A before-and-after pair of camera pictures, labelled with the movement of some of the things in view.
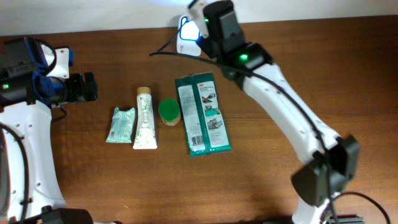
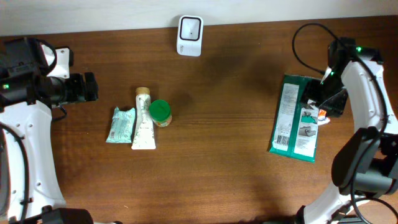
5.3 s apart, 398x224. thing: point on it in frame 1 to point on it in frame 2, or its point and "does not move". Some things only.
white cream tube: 145,137 does not move
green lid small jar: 170,111 to 160,112
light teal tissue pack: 122,126 does not move
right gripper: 209,38 to 314,96
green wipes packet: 206,125 to 295,126
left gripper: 84,93 does not move
